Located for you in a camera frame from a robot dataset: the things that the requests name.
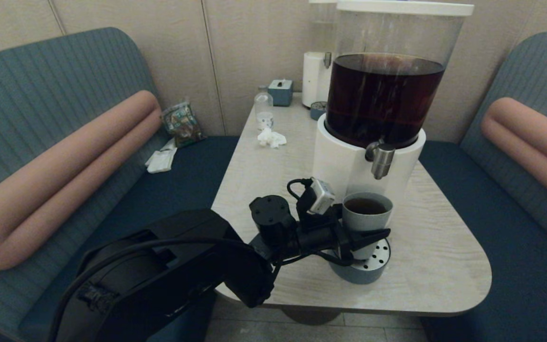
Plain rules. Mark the folded white napkin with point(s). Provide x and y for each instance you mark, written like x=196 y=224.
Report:
x=162 y=161

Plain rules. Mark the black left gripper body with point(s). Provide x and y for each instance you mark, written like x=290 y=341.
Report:
x=321 y=235

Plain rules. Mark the grey cup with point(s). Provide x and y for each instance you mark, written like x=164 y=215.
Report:
x=366 y=213

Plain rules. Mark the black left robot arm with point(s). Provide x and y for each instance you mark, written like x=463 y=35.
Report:
x=174 y=280

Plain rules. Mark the blue-grey tissue box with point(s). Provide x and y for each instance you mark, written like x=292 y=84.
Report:
x=280 y=94

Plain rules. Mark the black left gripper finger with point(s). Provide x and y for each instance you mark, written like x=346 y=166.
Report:
x=368 y=237
x=337 y=210

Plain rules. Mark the large tea dispenser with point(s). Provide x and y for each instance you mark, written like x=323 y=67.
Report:
x=344 y=161

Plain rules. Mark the clear plastic bottle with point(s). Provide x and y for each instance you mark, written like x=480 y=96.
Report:
x=263 y=107

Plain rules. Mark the shiny snack bag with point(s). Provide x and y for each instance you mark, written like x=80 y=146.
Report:
x=183 y=126

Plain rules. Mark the crumpled white tissue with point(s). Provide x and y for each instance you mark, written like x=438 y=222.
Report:
x=271 y=137

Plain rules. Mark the teal bench seat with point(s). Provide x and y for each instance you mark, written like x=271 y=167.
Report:
x=492 y=213
x=41 y=85

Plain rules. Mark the small round drip tray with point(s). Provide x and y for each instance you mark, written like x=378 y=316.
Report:
x=317 y=112

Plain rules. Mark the round blue-grey perforated drip tray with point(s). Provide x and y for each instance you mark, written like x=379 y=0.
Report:
x=373 y=270

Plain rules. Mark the small white clear dispenser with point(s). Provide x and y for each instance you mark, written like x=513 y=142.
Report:
x=314 y=80

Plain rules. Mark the pink bolster cushion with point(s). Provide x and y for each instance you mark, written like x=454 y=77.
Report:
x=530 y=133
x=64 y=161

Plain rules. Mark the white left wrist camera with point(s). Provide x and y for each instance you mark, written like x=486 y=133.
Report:
x=322 y=195

